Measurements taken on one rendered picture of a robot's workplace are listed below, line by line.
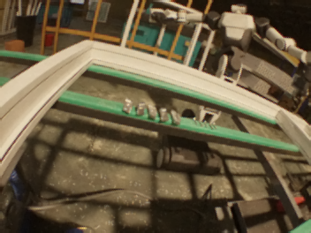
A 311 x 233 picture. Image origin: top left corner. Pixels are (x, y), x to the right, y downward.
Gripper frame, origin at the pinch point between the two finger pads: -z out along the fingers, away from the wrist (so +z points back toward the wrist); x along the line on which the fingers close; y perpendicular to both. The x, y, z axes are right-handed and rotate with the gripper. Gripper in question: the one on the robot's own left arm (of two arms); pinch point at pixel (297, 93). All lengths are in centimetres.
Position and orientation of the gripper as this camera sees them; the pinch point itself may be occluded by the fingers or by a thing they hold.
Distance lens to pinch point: 109.5
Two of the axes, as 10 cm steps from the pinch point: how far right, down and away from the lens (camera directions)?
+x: 0.4, 5.6, -8.2
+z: 3.0, -7.9, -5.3
